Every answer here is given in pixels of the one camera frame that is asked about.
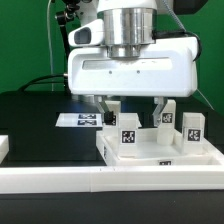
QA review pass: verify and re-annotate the white U-shaped fence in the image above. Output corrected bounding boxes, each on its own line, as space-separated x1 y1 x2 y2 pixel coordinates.
0 135 224 194

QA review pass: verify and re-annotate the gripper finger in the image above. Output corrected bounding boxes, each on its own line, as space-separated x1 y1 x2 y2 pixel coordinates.
94 96 115 125
152 97 165 127

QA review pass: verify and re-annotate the grey thin cable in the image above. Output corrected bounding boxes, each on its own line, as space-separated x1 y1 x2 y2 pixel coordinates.
45 0 56 93

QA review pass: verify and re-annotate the white square table top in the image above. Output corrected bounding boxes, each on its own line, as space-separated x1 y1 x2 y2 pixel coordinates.
96 128 224 166

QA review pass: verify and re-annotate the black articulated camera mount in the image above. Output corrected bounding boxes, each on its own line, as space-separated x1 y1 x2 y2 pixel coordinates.
54 0 81 73

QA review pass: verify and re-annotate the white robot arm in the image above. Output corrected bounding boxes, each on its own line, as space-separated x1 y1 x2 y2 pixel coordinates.
68 0 202 126

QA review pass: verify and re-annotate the white sheet with tags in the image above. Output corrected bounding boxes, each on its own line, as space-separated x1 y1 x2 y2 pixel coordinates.
55 113 143 128

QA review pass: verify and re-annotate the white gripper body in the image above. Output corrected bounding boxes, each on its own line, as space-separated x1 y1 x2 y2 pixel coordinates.
68 37 198 97

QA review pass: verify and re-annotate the black cable bundle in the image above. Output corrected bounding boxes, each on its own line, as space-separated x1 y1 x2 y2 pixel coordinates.
18 73 71 93

